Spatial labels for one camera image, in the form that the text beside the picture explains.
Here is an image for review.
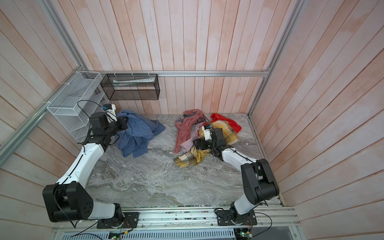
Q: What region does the blue checkered shirt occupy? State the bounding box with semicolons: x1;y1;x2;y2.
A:
117;110;166;158

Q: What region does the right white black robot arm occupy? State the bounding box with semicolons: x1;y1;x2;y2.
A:
194;125;280;226

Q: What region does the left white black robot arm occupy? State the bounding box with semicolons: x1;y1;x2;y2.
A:
43;112;128;229

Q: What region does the lilac cloth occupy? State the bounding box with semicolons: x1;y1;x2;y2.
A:
181;123;204;153

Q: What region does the red cloth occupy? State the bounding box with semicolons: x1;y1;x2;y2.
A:
211;113;242;133

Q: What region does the yellow plaid shirt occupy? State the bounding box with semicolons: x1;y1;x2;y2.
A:
174;120;239;168

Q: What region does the maroon pink shirt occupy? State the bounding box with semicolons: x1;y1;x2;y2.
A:
173;109;203;154

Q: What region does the black mesh basket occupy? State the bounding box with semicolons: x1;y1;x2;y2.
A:
101;73;161;101

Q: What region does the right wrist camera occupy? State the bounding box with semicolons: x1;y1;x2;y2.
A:
201;124;212;141

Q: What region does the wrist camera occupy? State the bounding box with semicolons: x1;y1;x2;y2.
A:
103;104;117;122
201;124;212;141

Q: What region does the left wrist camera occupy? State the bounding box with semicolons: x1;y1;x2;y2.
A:
103;104;117;122

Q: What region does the white wire mesh shelf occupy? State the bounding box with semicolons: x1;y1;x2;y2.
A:
47;71;110;143

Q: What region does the horizontal aluminium wall rail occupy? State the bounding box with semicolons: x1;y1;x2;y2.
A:
95;70;269;77

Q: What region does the aluminium mounting rail base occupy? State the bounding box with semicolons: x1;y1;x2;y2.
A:
50;205;302;233

